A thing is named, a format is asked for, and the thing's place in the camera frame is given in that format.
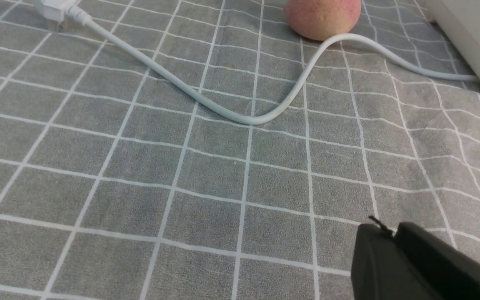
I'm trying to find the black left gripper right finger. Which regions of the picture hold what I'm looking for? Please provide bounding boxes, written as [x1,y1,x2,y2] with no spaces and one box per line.
[394,222,480,300]

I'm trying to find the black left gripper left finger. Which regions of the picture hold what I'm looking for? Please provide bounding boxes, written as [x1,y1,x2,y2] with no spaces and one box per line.
[351,216,432,300]

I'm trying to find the pink peach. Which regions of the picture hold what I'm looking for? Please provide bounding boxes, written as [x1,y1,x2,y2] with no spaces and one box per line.
[282,0,362,40]

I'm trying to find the grey white-checked tablecloth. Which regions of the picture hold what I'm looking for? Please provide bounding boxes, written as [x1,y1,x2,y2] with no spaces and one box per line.
[0,0,480,300]

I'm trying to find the white toaster power cable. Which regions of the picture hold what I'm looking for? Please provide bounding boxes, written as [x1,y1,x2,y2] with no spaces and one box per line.
[33,0,480,126]

